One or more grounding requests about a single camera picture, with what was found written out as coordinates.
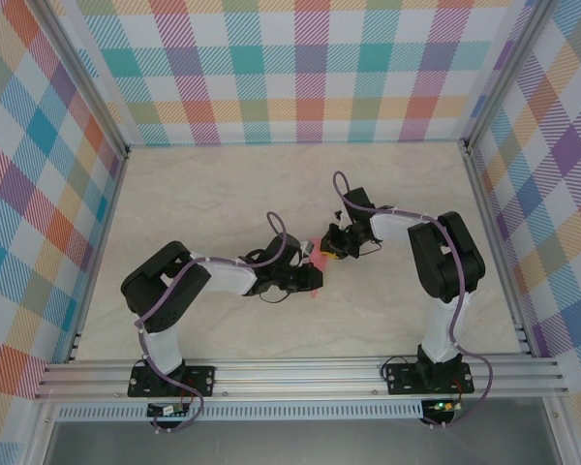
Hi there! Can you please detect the pink square cloth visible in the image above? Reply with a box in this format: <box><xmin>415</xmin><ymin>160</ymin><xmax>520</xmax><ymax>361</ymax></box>
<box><xmin>305</xmin><ymin>237</ymin><xmax>330</xmax><ymax>299</ymax></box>

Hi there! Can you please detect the grey metal panel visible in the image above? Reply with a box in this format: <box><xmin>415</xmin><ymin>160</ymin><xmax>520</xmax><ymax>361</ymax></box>
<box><xmin>43</xmin><ymin>418</ymin><xmax>563</xmax><ymax>465</ymax></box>

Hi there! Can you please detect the circuit board with green light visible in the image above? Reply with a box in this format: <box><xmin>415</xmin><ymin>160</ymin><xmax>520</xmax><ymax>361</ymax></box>
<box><xmin>428</xmin><ymin>399</ymin><xmax>466</xmax><ymax>414</ymax></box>

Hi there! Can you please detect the circuit board with label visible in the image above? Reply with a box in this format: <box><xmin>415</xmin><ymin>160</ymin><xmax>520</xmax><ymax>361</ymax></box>
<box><xmin>146</xmin><ymin>404</ymin><xmax>190</xmax><ymax>418</ymax></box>

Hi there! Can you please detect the thin black left gripper cable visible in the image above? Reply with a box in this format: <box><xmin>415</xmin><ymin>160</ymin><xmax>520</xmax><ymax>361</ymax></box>
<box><xmin>259</xmin><ymin>288</ymin><xmax>291</xmax><ymax>305</ymax></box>

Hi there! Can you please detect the aluminium mounting rail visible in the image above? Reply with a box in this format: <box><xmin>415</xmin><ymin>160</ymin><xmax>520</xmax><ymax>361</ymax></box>
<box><xmin>33</xmin><ymin>356</ymin><xmax>570</xmax><ymax>401</ymax></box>

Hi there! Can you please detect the aluminium table side rail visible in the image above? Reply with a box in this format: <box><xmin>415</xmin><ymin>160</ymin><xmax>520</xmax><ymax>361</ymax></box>
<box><xmin>67</xmin><ymin>149</ymin><xmax>131</xmax><ymax>362</ymax></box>
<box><xmin>459</xmin><ymin>139</ymin><xmax>534</xmax><ymax>357</ymax></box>

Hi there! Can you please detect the slotted grey cable duct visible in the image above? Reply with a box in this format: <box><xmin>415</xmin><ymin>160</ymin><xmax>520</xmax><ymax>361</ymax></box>
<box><xmin>55</xmin><ymin>400</ymin><xmax>425</xmax><ymax>421</ymax></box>

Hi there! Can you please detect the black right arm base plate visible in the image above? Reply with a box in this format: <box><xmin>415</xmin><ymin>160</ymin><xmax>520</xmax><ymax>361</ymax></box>
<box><xmin>384</xmin><ymin>362</ymin><xmax>475</xmax><ymax>396</ymax></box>

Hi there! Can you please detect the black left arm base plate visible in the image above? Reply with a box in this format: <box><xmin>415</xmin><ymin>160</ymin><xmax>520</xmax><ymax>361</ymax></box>
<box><xmin>128</xmin><ymin>365</ymin><xmax>217</xmax><ymax>398</ymax></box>

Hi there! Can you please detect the aluminium frame post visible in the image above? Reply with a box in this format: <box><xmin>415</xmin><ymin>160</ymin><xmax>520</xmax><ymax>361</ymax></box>
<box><xmin>464</xmin><ymin>0</ymin><xmax>551</xmax><ymax>151</ymax></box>
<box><xmin>38</xmin><ymin>0</ymin><xmax>131</xmax><ymax>159</ymax></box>

